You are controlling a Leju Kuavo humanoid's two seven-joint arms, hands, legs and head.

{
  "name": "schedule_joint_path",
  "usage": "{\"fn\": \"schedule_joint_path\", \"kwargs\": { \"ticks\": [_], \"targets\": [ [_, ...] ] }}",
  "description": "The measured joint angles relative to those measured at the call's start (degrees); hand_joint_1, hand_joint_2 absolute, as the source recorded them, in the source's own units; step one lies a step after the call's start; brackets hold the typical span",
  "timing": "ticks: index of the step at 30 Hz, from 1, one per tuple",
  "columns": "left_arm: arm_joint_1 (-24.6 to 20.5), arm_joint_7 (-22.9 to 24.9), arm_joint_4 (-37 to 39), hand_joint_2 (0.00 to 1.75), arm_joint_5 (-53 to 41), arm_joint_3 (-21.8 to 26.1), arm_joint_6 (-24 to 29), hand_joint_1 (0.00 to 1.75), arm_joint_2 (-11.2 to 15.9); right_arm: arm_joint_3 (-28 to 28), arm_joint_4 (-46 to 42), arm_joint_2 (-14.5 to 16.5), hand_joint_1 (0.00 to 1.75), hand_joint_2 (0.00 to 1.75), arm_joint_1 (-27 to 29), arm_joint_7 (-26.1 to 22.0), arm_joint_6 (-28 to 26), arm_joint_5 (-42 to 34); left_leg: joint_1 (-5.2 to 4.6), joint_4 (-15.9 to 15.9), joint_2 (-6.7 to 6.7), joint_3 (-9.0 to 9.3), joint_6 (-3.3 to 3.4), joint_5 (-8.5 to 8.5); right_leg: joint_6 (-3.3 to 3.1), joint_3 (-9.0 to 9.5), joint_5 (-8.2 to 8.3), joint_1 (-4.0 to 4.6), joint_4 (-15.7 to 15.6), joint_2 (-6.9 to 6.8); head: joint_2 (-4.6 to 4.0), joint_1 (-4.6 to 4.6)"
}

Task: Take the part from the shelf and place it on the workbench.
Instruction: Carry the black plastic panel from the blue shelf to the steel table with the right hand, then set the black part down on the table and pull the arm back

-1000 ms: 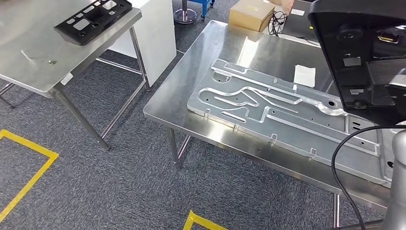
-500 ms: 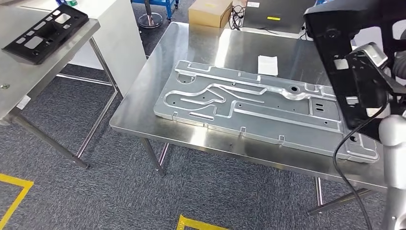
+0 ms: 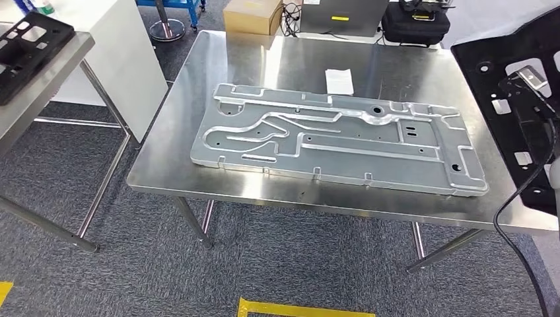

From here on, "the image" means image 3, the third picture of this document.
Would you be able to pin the black plastic plate frame part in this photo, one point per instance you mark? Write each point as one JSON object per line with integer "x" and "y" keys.
{"x": 17, "y": 74}
{"x": 481, "y": 96}

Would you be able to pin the stainless steel workbench table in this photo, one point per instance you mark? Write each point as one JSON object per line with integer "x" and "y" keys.
{"x": 306, "y": 57}

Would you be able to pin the large machined aluminium plate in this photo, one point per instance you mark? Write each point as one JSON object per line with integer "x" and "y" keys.
{"x": 350, "y": 148}

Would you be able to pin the white paper sheet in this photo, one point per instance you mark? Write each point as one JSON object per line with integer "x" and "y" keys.
{"x": 339, "y": 82}

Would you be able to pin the brown cardboard box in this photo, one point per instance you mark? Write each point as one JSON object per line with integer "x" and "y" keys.
{"x": 251, "y": 17}

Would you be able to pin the white desk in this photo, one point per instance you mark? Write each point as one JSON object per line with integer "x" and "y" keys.
{"x": 372, "y": 39}

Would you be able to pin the grey laptop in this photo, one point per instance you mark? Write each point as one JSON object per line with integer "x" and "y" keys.
{"x": 350, "y": 24}

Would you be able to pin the blue cart with green bins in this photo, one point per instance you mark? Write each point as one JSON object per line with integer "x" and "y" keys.
{"x": 192, "y": 6}

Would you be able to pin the black carrying case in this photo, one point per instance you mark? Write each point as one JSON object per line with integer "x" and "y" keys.
{"x": 415, "y": 30}

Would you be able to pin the black remote controller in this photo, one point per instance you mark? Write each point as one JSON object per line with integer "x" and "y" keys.
{"x": 424, "y": 5}

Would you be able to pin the stainless steel side table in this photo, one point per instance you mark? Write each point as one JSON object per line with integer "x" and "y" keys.
{"x": 26, "y": 100}

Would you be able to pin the chrome stanchion post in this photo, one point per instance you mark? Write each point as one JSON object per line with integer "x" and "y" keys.
{"x": 166, "y": 28}

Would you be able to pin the black camera bracket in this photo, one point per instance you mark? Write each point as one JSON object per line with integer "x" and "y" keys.
{"x": 529, "y": 127}

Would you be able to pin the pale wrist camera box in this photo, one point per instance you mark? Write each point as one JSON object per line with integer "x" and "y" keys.
{"x": 531, "y": 78}

